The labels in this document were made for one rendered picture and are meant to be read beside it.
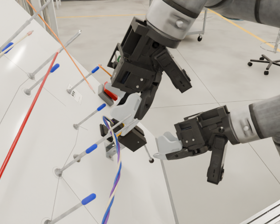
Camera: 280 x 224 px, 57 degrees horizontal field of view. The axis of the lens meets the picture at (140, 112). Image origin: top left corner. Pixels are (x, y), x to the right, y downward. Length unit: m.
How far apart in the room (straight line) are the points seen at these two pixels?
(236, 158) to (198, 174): 0.38
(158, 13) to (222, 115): 0.26
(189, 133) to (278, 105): 0.19
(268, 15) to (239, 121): 0.21
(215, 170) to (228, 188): 1.45
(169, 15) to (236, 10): 0.12
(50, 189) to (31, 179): 0.03
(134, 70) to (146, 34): 0.06
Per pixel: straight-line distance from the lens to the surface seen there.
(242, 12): 0.47
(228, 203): 1.96
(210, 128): 0.59
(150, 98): 0.46
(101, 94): 0.77
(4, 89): 0.50
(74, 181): 0.47
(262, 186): 2.15
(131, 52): 0.46
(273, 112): 0.54
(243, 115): 0.55
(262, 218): 1.67
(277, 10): 0.44
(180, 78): 0.49
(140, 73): 0.44
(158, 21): 0.42
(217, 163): 0.59
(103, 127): 0.65
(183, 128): 0.59
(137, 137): 0.57
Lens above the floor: 1.49
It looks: 33 degrees down
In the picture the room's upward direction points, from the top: straight up
